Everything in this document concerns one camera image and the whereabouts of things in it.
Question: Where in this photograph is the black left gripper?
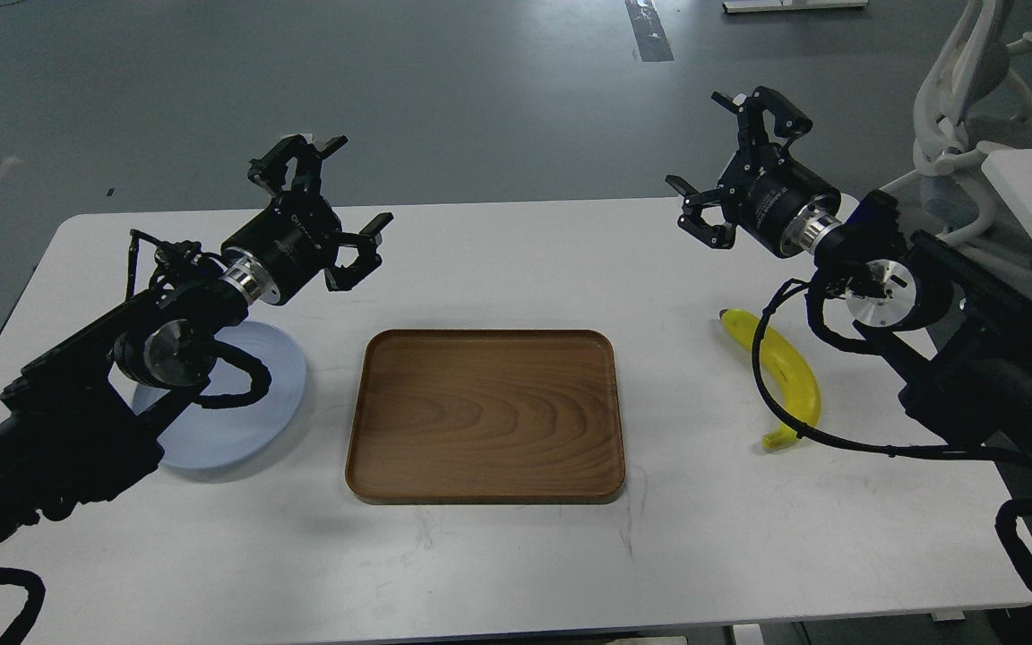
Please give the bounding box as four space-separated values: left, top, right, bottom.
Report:
220 134 394 305

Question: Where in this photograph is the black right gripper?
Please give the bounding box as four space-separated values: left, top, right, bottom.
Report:
665 86 842 258

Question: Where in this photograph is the light blue plate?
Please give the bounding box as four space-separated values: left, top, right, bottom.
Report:
130 322 308 470

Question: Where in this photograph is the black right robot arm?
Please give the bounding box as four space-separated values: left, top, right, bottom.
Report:
666 86 1032 469

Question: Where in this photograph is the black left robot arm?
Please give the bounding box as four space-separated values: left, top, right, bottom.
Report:
0 134 393 644

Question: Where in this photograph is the yellow banana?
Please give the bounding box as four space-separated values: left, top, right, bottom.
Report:
719 309 823 427

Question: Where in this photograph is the white office chair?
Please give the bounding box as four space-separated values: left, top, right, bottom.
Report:
883 1 1032 272

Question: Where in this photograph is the brown wooden tray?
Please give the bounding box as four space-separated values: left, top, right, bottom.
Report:
345 328 627 503

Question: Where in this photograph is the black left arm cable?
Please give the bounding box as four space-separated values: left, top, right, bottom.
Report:
189 338 272 410

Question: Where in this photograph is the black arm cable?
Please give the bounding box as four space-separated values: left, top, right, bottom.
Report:
189 338 272 410
751 278 1032 462

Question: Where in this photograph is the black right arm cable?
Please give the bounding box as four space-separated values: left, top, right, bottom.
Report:
751 278 1032 462

